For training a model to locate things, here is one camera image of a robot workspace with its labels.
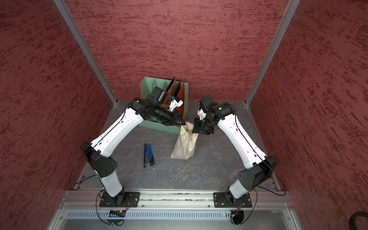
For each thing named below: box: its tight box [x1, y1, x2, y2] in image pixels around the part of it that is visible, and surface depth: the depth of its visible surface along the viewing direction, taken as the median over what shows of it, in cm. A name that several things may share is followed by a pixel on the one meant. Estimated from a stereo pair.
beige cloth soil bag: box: [170, 121, 199, 161], surface depth 74 cm
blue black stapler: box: [143, 143, 155, 168], surface depth 90 cm
